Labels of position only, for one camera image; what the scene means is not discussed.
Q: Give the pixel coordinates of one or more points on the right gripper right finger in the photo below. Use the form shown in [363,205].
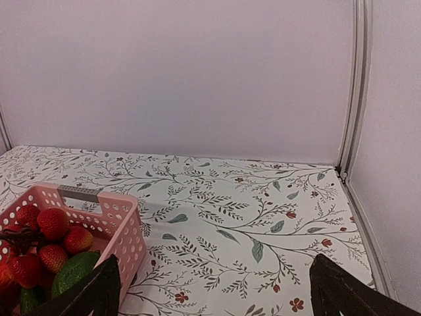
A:
[334,291]

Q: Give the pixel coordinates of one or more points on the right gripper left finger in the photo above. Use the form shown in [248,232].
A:
[98,293]

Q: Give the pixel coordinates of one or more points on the green fake cucumber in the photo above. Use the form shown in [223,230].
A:
[31,298]

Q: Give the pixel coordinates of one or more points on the red fake strawberries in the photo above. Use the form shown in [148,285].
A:
[40,242]

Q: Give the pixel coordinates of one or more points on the green fake vegetable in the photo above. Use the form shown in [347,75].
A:
[74,270]

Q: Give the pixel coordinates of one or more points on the pink plastic basket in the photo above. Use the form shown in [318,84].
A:
[113,220]

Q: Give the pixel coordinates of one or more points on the floral table mat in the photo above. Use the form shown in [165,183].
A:
[223,237]

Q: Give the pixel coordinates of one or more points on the left aluminium frame post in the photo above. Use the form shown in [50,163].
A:
[5,136]

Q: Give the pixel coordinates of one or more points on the aluminium frame post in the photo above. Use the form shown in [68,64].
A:
[5,136]
[358,91]

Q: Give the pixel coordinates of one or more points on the right aluminium frame post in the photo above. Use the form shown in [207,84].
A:
[358,91]

